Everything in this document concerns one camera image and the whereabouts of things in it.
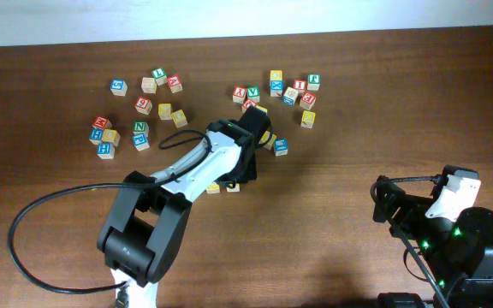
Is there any red letter Y block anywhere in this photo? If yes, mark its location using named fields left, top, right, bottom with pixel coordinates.
left=232, top=86, right=247, bottom=104

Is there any red letter M block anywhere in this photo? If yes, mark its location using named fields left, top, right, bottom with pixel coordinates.
left=92, top=116, right=112, bottom=130

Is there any blue letter P block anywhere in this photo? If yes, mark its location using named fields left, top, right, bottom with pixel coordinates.
left=133, top=133, right=150, bottom=151

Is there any yellow block beside H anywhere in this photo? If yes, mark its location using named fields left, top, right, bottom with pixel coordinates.
left=102, top=129, right=121, bottom=147

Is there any plain wooden block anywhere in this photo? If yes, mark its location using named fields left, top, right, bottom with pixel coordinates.
left=141, top=77, right=157, bottom=94

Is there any yellow block top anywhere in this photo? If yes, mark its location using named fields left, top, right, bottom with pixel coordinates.
left=270, top=70, right=283, bottom=81

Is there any red letter I block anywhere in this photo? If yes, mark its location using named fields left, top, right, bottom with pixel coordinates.
left=293, top=80, right=307, bottom=95

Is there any red letter A block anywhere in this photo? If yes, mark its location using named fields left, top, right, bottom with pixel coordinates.
left=167, top=74, right=183, bottom=93

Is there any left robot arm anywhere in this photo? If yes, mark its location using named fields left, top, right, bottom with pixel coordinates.
left=97, top=107, right=270, bottom=307

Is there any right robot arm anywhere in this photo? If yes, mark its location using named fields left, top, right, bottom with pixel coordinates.
left=370, top=165, right=493, bottom=308

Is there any red letter Q block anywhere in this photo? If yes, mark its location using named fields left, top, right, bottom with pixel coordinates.
left=241, top=99, right=258, bottom=113

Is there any green letter J block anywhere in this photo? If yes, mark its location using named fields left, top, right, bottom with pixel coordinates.
left=306, top=74, right=321, bottom=91

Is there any blue number 5 block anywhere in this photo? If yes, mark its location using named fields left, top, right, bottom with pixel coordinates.
left=110, top=79, right=128, bottom=97

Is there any yellow tilted block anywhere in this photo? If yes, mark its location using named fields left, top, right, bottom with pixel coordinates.
left=171, top=110, right=187, bottom=128

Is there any red letter E block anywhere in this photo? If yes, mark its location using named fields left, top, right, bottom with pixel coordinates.
left=300, top=92, right=317, bottom=110

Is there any blue letter H block lower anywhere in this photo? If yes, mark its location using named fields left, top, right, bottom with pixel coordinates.
left=97, top=143, right=115, bottom=159

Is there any yellow block left cluster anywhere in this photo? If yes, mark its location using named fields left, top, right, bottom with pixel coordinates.
left=157, top=104, right=173, bottom=121

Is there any yellow block right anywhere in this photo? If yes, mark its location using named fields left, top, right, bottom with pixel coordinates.
left=300, top=110, right=316, bottom=128

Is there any green letter V block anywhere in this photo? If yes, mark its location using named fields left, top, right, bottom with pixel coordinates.
left=246, top=86, right=260, bottom=103

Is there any wooden block blue side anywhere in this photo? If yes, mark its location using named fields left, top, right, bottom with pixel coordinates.
left=282, top=87, right=299, bottom=106

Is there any blue letter H block upper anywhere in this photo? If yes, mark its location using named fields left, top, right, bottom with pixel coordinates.
left=89, top=128, right=104, bottom=145

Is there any blue letter h block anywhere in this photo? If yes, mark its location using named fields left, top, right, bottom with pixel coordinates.
left=97, top=143, right=115, bottom=159
left=89, top=128, right=104, bottom=145

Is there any blue letter X block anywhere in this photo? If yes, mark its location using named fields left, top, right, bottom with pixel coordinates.
left=270, top=80, right=283, bottom=97

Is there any yellow block beside Q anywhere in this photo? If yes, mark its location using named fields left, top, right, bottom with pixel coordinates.
left=256, top=105, right=268, bottom=114

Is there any yellow letter G block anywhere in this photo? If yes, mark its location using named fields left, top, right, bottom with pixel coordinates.
left=259, top=131, right=276, bottom=150

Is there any blue letter L block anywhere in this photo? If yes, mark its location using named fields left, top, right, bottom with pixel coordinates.
left=273, top=139, right=288, bottom=157

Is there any yellow letter S block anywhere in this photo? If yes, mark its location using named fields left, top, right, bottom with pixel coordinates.
left=206, top=182, right=220, bottom=194

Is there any green letter L block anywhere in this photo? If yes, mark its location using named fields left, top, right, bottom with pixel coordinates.
left=151, top=68, right=168, bottom=86

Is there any red number 6 block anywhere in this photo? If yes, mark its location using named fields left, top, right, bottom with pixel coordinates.
left=134, top=97, right=152, bottom=115

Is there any green letter N block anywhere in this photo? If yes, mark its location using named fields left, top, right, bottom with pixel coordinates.
left=133, top=121, right=149, bottom=136

